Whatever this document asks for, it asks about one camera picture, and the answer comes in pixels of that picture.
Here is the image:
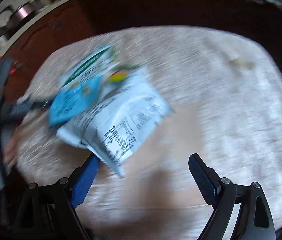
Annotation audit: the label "blue snack pouch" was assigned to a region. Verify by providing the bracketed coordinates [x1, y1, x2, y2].
[49, 76, 102, 127]

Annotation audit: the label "white nutrition label bag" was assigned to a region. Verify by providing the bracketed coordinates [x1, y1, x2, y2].
[56, 66, 174, 177]

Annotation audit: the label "white green milk carton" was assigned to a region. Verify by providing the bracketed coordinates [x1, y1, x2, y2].
[59, 44, 121, 91]

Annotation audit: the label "dark wood kitchen cabinets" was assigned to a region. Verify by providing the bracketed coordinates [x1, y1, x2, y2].
[6, 0, 282, 101]

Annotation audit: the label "quilted beige table cover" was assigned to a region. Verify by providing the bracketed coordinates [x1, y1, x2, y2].
[26, 27, 282, 239]

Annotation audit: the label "rainbow logo medicine box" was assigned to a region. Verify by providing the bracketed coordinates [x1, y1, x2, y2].
[106, 65, 139, 83]

